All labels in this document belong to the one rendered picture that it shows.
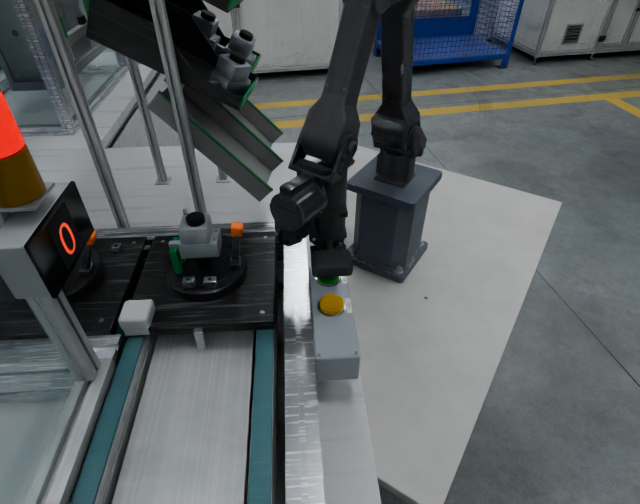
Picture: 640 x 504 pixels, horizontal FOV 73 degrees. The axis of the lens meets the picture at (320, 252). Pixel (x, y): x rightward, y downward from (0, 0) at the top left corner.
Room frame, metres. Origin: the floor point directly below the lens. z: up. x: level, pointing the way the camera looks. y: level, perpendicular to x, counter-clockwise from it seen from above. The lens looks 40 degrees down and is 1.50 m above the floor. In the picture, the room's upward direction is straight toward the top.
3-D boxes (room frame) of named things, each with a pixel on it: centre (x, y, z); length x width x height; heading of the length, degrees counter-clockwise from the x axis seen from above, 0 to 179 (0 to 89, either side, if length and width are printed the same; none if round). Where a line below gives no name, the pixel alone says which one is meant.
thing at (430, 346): (0.79, -0.11, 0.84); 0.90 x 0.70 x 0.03; 147
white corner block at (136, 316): (0.47, 0.29, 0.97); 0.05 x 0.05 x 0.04; 4
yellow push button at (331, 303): (0.50, -0.02, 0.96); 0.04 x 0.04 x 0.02
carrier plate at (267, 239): (0.57, 0.20, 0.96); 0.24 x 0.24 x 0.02; 4
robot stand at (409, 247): (0.76, -0.15, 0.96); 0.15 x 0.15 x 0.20; 57
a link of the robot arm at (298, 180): (0.54, 0.01, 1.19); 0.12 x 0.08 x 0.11; 144
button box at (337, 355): (0.50, -0.02, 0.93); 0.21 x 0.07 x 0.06; 4
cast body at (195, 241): (0.57, 0.21, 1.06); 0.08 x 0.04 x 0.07; 94
